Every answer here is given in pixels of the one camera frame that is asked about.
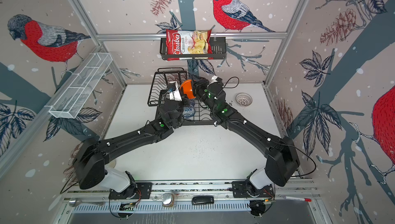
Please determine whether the blue floral bowl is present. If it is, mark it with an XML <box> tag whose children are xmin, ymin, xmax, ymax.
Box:
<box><xmin>183</xmin><ymin>106</ymin><xmax>196</xmax><ymax>119</ymax></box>

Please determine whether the orange plastic bowl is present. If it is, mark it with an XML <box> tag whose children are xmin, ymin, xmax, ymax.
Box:
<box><xmin>180</xmin><ymin>80</ymin><xmax>196</xmax><ymax>100</ymax></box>

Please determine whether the white brown patterned bowl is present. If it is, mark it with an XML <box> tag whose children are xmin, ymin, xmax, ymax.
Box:
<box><xmin>235</xmin><ymin>93</ymin><xmax>253</xmax><ymax>107</ymax></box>

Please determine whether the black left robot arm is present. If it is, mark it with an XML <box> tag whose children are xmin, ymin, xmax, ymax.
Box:
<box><xmin>73</xmin><ymin>97</ymin><xmax>190</xmax><ymax>193</ymax></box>

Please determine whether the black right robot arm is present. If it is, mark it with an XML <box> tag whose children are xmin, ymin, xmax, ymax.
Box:
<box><xmin>192</xmin><ymin>78</ymin><xmax>300</xmax><ymax>187</ymax></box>

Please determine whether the red cassava chips bag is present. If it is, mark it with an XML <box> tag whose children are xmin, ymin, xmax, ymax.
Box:
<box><xmin>166</xmin><ymin>30</ymin><xmax>212</xmax><ymax>60</ymax></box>

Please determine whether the black remote fob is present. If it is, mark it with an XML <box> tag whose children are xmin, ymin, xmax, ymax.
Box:
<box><xmin>191</xmin><ymin>195</ymin><xmax>215</xmax><ymax>205</ymax></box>

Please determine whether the silver bell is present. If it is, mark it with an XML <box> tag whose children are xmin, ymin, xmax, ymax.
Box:
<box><xmin>162</xmin><ymin>193</ymin><xmax>175</xmax><ymax>208</ymax></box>

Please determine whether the metal ladle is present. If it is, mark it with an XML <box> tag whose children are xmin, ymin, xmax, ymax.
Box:
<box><xmin>69</xmin><ymin>198</ymin><xmax>105</xmax><ymax>207</ymax></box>

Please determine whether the red white pen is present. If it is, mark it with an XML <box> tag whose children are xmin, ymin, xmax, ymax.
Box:
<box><xmin>279</xmin><ymin>195</ymin><xmax>312</xmax><ymax>202</ymax></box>

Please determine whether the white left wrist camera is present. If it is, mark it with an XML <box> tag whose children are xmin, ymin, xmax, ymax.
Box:
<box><xmin>167</xmin><ymin>81</ymin><xmax>182</xmax><ymax>102</ymax></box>

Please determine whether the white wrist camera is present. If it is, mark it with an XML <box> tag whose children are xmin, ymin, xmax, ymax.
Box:
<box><xmin>167</xmin><ymin>81</ymin><xmax>182</xmax><ymax>102</ymax></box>
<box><xmin>210</xmin><ymin>75</ymin><xmax>223</xmax><ymax>85</ymax></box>

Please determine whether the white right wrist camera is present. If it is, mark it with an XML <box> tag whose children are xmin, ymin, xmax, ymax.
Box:
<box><xmin>210</xmin><ymin>75</ymin><xmax>223</xmax><ymax>85</ymax></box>

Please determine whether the black wire dish rack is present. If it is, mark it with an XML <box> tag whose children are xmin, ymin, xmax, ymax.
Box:
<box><xmin>147</xmin><ymin>67</ymin><xmax>214</xmax><ymax>125</ymax></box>

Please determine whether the black wall shelf basket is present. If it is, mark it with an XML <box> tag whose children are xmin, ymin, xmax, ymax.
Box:
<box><xmin>159</xmin><ymin>37</ymin><xmax>227</xmax><ymax>61</ymax></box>

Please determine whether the white wire wall basket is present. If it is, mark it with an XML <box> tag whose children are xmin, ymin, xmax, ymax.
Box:
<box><xmin>49</xmin><ymin>52</ymin><xmax>113</xmax><ymax>119</ymax></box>

